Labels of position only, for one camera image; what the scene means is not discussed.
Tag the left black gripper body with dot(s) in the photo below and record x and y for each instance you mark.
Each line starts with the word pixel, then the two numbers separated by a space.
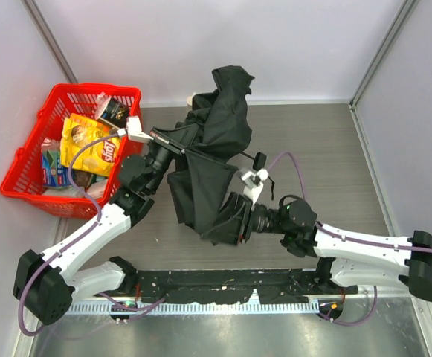
pixel 169 143

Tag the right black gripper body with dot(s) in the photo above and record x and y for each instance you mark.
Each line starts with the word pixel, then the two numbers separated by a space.
pixel 242 219

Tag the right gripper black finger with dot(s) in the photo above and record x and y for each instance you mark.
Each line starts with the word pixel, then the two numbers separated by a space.
pixel 229 232
pixel 235 207

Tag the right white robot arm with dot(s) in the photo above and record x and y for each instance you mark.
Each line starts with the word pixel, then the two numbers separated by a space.
pixel 345 258

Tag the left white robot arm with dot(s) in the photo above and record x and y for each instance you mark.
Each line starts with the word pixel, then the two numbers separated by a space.
pixel 46 284

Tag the pale green squeeze bottle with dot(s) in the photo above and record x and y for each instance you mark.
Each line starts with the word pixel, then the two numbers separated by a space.
pixel 189 100

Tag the black and white snack box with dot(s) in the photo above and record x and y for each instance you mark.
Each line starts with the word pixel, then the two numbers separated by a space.
pixel 111 112

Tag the yellow Lays chip bag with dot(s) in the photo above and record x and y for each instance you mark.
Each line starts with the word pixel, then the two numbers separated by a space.
pixel 79 131

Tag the white plastic bag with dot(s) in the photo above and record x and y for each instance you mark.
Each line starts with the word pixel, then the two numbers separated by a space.
pixel 96 191

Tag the blue snack package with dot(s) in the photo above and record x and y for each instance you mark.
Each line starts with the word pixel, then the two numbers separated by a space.
pixel 55 175

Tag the red plastic shopping basket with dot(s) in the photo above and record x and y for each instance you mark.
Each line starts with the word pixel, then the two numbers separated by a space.
pixel 24 179

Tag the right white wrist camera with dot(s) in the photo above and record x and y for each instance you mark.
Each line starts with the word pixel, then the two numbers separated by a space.
pixel 253 183

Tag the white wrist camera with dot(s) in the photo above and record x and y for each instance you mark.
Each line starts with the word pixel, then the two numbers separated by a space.
pixel 134 131
pixel 253 183

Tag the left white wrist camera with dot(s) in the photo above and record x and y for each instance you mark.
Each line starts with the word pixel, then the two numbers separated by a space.
pixel 134 131

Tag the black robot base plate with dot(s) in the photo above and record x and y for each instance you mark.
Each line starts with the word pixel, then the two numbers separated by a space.
pixel 226 287

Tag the white slotted cable duct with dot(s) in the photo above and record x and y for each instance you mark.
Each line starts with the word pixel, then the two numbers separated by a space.
pixel 252 307

